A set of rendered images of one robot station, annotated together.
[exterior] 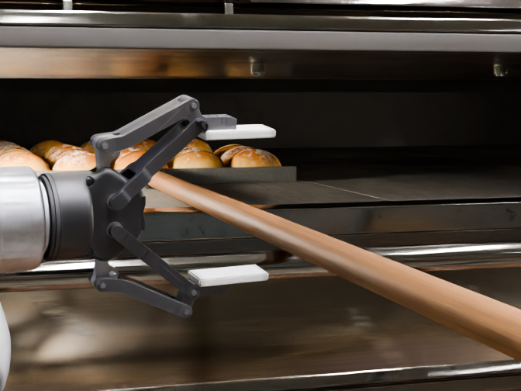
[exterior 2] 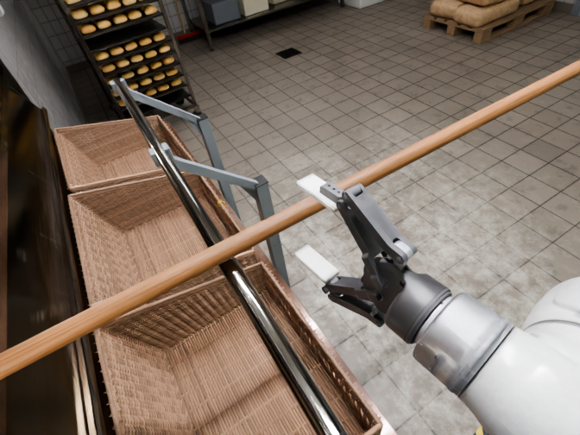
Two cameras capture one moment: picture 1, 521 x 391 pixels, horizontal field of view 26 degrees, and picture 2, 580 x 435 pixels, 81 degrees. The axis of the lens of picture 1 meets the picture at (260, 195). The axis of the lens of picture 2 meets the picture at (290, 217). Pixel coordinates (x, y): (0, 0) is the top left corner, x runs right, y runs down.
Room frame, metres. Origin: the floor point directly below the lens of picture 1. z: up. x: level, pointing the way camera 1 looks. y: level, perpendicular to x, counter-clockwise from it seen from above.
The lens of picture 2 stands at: (1.11, 0.32, 1.59)
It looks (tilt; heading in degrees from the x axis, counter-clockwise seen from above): 46 degrees down; 262
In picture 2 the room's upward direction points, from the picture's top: 10 degrees counter-clockwise
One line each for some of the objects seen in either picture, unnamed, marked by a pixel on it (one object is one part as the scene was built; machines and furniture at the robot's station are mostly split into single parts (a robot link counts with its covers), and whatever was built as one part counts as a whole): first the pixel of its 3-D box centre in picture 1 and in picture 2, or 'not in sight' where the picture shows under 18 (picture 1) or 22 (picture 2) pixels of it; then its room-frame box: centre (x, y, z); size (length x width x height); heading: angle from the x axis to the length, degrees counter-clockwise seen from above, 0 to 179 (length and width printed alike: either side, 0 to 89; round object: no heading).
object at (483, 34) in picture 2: not in sight; (487, 14); (-2.13, -3.44, 0.07); 1.20 x 0.80 x 0.14; 16
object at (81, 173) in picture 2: not in sight; (129, 158); (1.61, -1.15, 0.72); 0.56 x 0.49 x 0.28; 108
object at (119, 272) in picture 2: not in sight; (164, 235); (1.44, -0.59, 0.72); 0.56 x 0.49 x 0.28; 106
